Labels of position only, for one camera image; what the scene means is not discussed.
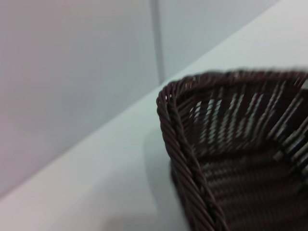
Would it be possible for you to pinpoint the dark brown woven basket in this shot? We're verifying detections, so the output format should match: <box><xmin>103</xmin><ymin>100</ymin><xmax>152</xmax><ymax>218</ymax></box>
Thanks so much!
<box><xmin>156</xmin><ymin>68</ymin><xmax>308</xmax><ymax>231</ymax></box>

